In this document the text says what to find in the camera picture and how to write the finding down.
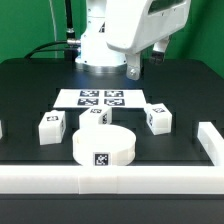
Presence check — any white fence bar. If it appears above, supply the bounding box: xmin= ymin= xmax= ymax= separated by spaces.
xmin=0 ymin=165 xmax=224 ymax=194
xmin=197 ymin=122 xmax=224 ymax=167

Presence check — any black cable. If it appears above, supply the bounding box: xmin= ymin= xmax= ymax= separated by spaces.
xmin=23 ymin=38 xmax=82 ymax=60

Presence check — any white marker sheet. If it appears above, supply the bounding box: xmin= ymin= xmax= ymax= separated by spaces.
xmin=54 ymin=89 xmax=146 ymax=109

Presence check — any white right fence bar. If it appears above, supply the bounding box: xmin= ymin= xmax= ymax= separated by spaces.
xmin=197 ymin=122 xmax=224 ymax=167

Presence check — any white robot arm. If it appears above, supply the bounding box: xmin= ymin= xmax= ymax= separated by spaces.
xmin=76 ymin=0 xmax=191 ymax=80

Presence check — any white object at left edge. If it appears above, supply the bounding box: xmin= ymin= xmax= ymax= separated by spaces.
xmin=0 ymin=120 xmax=3 ymax=140

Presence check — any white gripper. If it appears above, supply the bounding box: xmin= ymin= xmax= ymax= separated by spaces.
xmin=105 ymin=0 xmax=191 ymax=80

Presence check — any white front fence bar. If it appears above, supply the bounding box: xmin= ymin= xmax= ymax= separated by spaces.
xmin=0 ymin=165 xmax=224 ymax=194

